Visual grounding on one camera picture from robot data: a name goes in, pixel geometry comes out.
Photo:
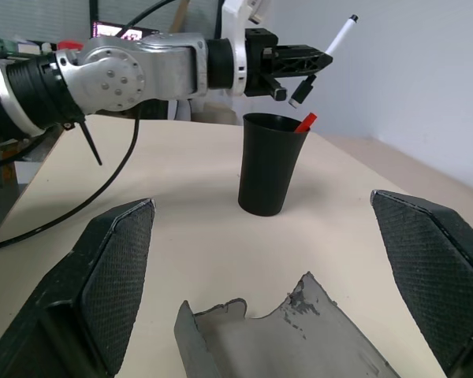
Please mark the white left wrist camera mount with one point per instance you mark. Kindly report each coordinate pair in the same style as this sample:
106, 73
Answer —
236, 23

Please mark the red marker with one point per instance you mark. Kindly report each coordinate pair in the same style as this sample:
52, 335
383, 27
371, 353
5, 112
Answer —
305, 123

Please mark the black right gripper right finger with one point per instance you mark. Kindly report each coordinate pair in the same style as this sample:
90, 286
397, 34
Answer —
429, 260

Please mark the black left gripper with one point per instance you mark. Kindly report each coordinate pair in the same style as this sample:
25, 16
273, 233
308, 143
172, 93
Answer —
258, 59

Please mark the monitor with pink screen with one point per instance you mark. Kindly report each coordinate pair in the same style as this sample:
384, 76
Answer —
122, 32

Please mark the black plastic cup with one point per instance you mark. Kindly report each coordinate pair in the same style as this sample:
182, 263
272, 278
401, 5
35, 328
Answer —
268, 165

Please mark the black zip tie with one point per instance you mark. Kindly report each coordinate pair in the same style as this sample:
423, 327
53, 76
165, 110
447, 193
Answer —
90, 141

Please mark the white marker with black cap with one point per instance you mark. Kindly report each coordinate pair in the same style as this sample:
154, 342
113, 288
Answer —
341, 35

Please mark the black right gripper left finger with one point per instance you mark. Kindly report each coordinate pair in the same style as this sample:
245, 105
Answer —
114, 267

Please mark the grey chipped plastic cover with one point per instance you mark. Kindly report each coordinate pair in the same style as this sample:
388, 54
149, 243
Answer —
284, 338

